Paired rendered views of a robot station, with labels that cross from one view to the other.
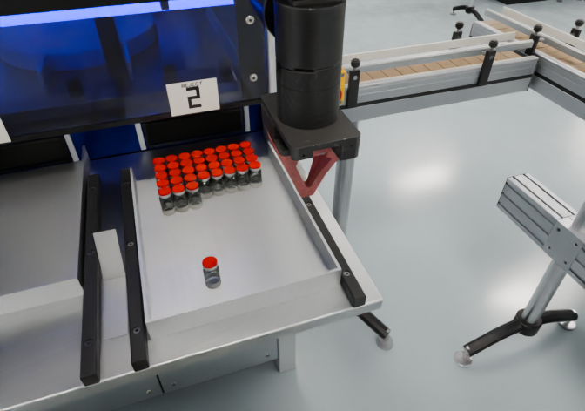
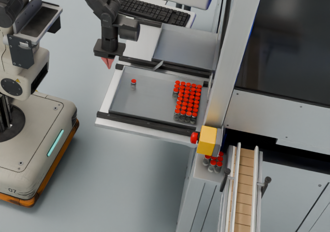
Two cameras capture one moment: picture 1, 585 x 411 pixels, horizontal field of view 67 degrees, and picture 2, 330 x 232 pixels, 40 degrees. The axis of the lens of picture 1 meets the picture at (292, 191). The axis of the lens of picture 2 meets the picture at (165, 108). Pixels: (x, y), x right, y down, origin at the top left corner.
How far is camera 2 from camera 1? 1.67 m
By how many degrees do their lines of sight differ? 75
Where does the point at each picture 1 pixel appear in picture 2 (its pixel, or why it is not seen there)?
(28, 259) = (174, 55)
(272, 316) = (110, 96)
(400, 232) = not seen: outside the picture
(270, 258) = (132, 104)
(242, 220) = (156, 106)
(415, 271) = not seen: outside the picture
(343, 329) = not seen: outside the picture
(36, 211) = (200, 60)
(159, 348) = (119, 72)
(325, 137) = (97, 44)
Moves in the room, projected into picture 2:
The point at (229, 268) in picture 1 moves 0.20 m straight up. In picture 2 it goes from (136, 94) to (139, 56)
